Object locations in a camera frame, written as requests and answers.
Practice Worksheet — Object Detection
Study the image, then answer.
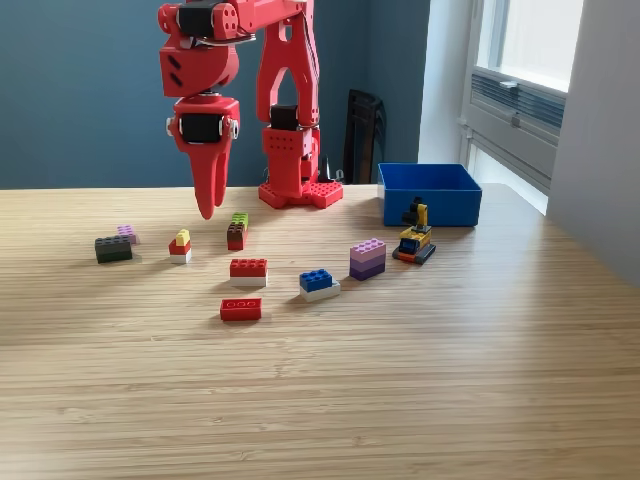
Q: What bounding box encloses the black table clamp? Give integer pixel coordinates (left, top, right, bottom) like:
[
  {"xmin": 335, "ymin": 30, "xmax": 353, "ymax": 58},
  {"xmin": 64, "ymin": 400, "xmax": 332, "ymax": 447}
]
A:
[{"xmin": 319, "ymin": 154, "xmax": 347, "ymax": 184}]

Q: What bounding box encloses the blue on white brick stack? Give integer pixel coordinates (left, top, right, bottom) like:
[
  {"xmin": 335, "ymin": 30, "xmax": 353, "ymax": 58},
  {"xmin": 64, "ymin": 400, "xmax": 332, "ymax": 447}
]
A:
[{"xmin": 298, "ymin": 268, "xmax": 342, "ymax": 303}]

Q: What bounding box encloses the red brick with circles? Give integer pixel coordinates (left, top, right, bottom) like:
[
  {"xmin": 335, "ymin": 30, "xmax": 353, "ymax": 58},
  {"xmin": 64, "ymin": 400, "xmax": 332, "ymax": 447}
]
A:
[{"xmin": 219, "ymin": 297, "xmax": 263, "ymax": 322}]

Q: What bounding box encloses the yellow toy digger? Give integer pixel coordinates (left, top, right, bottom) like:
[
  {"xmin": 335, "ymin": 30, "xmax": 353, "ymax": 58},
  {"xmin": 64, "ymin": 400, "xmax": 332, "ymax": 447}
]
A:
[{"xmin": 391, "ymin": 195, "xmax": 437, "ymax": 266}]

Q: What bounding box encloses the black chair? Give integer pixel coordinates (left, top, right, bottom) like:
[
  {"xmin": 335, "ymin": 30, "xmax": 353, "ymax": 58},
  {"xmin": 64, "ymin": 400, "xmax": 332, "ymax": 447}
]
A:
[{"xmin": 342, "ymin": 88, "xmax": 389, "ymax": 185}]

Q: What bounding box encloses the white framed window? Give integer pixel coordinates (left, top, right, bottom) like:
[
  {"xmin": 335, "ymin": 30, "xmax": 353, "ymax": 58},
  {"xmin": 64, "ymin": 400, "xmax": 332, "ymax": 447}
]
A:
[{"xmin": 469, "ymin": 0, "xmax": 586, "ymax": 95}]

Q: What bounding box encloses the wide red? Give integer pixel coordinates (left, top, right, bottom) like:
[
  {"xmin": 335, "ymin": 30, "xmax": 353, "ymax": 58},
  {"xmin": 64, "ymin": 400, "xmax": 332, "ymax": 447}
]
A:
[{"xmin": 229, "ymin": 258, "xmax": 269, "ymax": 288}]

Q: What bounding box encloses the black brick stack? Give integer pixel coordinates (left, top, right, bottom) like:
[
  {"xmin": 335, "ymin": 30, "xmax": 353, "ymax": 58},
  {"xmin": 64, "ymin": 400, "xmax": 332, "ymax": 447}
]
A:
[{"xmin": 94, "ymin": 234, "xmax": 134, "ymax": 265}]

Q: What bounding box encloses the pink and purple brick stack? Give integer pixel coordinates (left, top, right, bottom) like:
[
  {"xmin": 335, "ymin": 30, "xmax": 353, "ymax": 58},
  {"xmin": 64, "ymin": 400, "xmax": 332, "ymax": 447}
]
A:
[{"xmin": 348, "ymin": 238, "xmax": 388, "ymax": 282}]

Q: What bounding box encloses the grey window vent unit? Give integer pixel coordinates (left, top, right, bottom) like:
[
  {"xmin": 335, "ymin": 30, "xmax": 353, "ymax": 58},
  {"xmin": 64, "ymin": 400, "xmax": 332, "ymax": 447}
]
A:
[{"xmin": 464, "ymin": 67, "xmax": 569, "ymax": 194}]

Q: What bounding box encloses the green brown red brick stack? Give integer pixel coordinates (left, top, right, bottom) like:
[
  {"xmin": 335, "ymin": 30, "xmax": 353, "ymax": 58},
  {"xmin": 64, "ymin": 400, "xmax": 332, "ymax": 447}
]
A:
[{"xmin": 226, "ymin": 212, "xmax": 250, "ymax": 252}]

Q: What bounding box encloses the yellow red white brick stack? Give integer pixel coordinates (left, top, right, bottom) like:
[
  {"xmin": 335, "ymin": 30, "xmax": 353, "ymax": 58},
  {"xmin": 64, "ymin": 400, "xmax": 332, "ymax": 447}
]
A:
[{"xmin": 168, "ymin": 229, "xmax": 193, "ymax": 265}]

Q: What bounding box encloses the blue plastic bin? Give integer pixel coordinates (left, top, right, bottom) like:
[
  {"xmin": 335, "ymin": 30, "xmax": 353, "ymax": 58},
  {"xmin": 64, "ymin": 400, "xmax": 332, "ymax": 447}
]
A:
[{"xmin": 377, "ymin": 162, "xmax": 484, "ymax": 229}]

